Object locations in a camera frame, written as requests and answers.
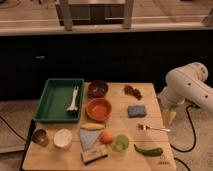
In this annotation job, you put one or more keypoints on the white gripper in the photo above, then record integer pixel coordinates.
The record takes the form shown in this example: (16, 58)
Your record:
(168, 103)

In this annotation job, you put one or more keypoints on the blue sponge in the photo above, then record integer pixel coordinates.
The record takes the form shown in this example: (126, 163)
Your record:
(136, 111)

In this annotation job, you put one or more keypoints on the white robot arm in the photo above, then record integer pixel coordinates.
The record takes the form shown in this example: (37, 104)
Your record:
(186, 82)

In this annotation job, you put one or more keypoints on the green plastic cup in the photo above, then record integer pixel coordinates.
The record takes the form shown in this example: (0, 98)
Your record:
(121, 143)

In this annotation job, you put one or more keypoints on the metal cup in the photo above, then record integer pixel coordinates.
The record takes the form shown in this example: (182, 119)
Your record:
(40, 137)

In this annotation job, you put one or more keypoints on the metal fork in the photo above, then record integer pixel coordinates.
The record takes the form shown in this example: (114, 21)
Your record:
(145, 127)

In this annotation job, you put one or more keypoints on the green chili pepper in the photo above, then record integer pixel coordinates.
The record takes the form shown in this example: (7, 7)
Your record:
(149, 152)

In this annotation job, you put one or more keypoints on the dried red berries pile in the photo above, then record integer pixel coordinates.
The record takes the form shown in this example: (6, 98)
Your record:
(129, 90)

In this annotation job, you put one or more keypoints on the orange peach fruit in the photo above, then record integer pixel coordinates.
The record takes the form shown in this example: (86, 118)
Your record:
(106, 137)

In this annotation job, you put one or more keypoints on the orange bowl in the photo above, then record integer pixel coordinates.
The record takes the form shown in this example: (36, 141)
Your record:
(98, 109)

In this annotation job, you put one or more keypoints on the dark purple bowl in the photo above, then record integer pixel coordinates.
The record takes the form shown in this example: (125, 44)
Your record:
(97, 89)

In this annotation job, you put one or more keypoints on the wooden block brush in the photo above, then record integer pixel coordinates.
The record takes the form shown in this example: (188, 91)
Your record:
(94, 154)

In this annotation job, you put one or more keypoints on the grey-blue triangular cloth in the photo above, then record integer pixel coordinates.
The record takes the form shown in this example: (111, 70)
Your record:
(88, 138)

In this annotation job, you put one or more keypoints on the white dish brush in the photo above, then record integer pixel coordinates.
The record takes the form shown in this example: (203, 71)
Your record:
(73, 107)

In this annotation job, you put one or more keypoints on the green plastic tray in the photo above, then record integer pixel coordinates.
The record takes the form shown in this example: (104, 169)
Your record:
(56, 98)

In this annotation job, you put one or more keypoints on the white frame stand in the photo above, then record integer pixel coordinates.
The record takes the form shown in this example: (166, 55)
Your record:
(72, 13)

